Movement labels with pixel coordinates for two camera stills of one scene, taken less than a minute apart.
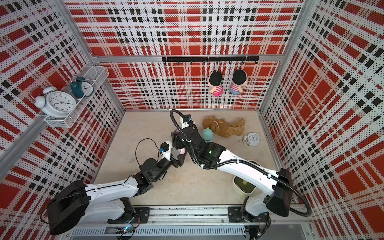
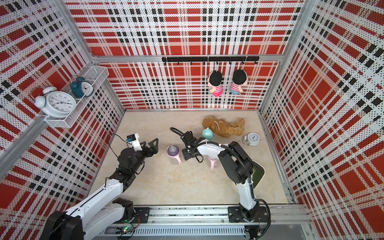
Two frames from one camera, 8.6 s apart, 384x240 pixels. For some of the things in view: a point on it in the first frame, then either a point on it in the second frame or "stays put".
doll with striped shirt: x=239 y=79 stays put
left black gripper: x=179 y=161 -> x=154 y=150
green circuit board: x=125 y=230 stays put
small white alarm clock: x=252 y=139 stays put
